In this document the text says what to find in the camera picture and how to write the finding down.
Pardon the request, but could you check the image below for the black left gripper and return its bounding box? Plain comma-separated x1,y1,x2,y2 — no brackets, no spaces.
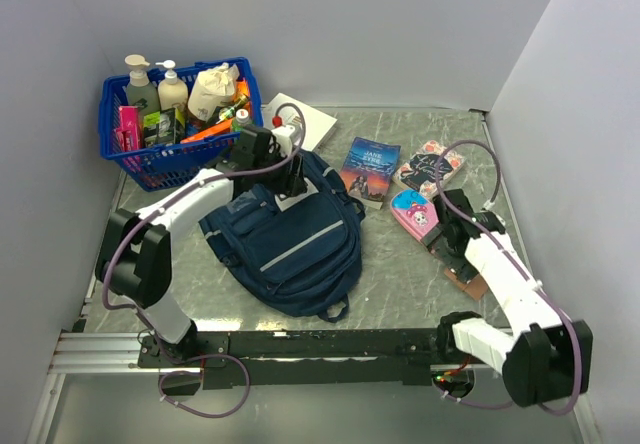
253,144,307,197

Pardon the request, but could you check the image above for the brown leather wallet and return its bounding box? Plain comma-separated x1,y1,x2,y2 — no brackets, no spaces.
444,269,489,301

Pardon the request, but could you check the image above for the navy blue student backpack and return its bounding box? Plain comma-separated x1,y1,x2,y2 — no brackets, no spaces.
199,151,366,323

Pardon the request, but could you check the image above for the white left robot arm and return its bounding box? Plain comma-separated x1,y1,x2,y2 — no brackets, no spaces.
95,125,306,366

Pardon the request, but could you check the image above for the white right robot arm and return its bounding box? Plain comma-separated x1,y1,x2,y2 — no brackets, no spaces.
425,189,593,415

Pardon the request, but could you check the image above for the beige paper bag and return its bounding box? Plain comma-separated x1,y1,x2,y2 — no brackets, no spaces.
187,62,240,122

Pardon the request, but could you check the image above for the white paperback book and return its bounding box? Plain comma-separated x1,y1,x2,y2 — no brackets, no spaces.
262,93,337,151

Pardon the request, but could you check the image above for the Jane Eyre blue book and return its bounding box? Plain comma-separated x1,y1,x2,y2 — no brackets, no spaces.
340,137,401,209

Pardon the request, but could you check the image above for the pink pencil case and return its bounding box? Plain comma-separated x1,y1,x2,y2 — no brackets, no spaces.
390,190,440,247

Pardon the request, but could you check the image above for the green bottle white cap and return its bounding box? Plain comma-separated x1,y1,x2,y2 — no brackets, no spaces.
231,108,252,132

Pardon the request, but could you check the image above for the Little Women floral book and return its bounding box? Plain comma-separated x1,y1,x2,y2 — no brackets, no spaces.
392,140,465,199

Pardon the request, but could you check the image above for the blue plastic basket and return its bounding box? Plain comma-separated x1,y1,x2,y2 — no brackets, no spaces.
97,57,263,192

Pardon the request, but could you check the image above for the green black box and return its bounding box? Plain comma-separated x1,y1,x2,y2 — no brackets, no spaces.
142,108,186,148

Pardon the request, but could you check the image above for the cream pump bottle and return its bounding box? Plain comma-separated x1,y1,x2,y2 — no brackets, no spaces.
157,60,189,113

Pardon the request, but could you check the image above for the pink box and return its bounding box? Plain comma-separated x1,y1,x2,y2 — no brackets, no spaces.
115,106,144,152

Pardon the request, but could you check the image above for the grey-green pump bottle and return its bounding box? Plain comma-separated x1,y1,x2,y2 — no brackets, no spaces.
125,54,160,117

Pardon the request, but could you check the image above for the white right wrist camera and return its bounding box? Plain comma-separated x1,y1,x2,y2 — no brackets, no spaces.
474,210,506,234

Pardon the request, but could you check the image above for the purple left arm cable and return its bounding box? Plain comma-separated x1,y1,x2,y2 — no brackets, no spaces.
101,102,307,419

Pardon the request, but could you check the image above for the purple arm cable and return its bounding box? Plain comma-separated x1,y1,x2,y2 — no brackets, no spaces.
433,139,584,417
101,102,307,419

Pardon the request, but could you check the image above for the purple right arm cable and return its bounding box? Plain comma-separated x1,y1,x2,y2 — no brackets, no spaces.
433,139,584,417

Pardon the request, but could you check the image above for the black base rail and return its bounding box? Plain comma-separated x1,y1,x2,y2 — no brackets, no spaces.
137,326,496,397

